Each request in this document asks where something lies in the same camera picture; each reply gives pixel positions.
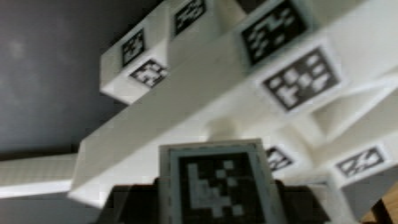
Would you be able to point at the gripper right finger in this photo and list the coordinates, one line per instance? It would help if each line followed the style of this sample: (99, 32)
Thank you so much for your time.
(301, 204)

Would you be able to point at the white chair backrest part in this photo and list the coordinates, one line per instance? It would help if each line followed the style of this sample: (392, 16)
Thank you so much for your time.
(314, 104)

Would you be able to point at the white tagged cube leg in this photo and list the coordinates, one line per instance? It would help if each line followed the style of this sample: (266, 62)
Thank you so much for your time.
(277, 26)

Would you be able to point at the white L-shaped border wall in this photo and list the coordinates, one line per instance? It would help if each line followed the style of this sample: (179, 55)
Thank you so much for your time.
(37, 175)

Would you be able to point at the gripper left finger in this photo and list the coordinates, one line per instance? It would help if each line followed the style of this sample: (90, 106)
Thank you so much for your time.
(131, 207)

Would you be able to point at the white chair leg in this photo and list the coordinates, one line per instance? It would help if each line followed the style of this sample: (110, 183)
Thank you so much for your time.
(216, 184)
(182, 26)

